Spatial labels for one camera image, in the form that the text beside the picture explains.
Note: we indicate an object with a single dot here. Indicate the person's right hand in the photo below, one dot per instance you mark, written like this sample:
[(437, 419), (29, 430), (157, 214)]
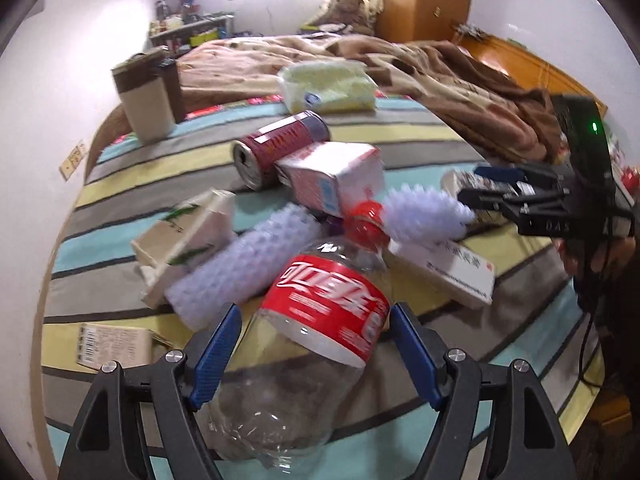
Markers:
[(607, 255)]

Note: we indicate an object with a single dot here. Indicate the brown blanket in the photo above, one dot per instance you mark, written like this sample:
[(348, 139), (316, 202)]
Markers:
[(400, 70)]

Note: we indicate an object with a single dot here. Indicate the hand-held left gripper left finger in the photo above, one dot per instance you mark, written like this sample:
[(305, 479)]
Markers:
[(217, 355)]

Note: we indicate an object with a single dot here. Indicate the wall socket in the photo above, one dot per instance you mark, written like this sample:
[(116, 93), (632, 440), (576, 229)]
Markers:
[(74, 160)]

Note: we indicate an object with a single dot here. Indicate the yellow tissue pack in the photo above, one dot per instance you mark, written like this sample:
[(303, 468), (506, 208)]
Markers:
[(325, 85)]

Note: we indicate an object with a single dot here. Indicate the white green paper carton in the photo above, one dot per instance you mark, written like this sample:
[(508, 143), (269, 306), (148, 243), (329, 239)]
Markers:
[(190, 230)]

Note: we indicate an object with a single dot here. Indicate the beige brown travel mug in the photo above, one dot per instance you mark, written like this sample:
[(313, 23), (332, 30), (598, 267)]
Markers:
[(145, 100)]

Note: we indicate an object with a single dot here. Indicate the small white printed box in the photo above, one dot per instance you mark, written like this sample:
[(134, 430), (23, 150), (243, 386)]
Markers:
[(451, 182)]

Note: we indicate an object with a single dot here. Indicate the wooden wardrobe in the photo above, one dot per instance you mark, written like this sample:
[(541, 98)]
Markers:
[(430, 0)]

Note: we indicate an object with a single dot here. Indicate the striped bed sheet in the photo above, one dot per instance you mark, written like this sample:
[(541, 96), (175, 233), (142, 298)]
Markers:
[(150, 170)]

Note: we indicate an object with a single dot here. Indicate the white medicine box red stripe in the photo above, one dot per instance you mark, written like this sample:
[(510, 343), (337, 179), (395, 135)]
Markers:
[(460, 272)]

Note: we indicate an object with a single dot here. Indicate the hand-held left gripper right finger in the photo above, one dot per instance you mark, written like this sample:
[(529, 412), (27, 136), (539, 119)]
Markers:
[(417, 355)]

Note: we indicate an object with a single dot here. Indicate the person's right forearm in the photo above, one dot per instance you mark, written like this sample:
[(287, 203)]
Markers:
[(622, 345)]

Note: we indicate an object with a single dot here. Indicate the white bumpy roller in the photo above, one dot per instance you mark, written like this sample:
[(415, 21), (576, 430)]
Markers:
[(425, 212)]

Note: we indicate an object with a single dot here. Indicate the lavender bumpy roller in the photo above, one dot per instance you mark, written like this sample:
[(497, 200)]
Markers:
[(235, 265)]

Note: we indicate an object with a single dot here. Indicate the cluttered desk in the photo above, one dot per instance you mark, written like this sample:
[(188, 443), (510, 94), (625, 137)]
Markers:
[(195, 27)]

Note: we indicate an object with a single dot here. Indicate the strawberry milk carton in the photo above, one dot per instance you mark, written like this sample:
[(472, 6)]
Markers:
[(340, 170)]

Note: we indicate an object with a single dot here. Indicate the beige box with barcode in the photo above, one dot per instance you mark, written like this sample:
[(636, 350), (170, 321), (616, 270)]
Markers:
[(115, 345)]

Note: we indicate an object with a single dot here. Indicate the red drink can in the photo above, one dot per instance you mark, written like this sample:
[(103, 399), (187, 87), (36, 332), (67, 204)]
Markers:
[(280, 145)]

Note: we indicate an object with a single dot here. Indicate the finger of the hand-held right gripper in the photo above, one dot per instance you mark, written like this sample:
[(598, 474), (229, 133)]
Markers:
[(500, 172), (487, 197)]

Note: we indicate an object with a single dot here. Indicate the brown teddy bear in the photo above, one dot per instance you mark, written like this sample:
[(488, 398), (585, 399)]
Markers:
[(347, 12)]

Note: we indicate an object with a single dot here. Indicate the wooden headboard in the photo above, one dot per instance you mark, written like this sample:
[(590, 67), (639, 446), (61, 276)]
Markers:
[(530, 62)]

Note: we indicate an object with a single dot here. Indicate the clear plastic bottle red label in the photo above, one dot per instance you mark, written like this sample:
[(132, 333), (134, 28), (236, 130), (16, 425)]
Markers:
[(325, 290)]

